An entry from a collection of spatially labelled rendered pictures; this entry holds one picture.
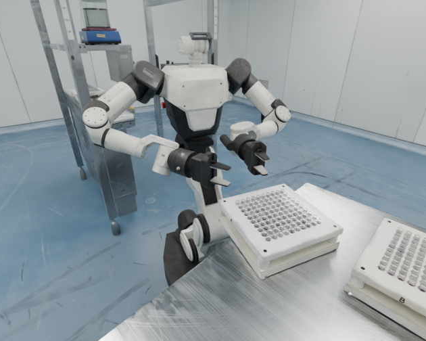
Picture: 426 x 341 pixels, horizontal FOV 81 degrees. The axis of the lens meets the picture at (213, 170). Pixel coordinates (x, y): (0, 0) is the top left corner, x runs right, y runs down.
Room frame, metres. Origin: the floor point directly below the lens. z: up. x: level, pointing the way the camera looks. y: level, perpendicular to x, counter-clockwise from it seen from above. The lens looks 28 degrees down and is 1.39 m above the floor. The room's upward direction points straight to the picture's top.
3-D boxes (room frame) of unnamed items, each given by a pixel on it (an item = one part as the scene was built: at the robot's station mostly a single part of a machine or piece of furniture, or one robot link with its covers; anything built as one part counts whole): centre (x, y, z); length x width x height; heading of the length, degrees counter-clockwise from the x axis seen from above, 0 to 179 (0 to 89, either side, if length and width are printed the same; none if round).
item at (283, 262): (0.56, -0.17, 0.90); 0.24 x 0.24 x 0.02; 23
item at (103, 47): (1.90, 0.86, 1.33); 0.62 x 0.38 x 0.04; 37
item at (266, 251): (0.56, -0.17, 0.95); 0.25 x 0.24 x 0.02; 113
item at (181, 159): (0.72, 0.05, 1.02); 0.12 x 0.10 x 0.13; 56
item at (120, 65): (1.83, 0.63, 1.22); 0.22 x 0.11 x 0.20; 37
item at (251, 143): (0.84, -0.14, 1.02); 0.12 x 0.10 x 0.13; 15
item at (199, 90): (1.19, 0.10, 1.15); 0.34 x 0.30 x 0.36; 114
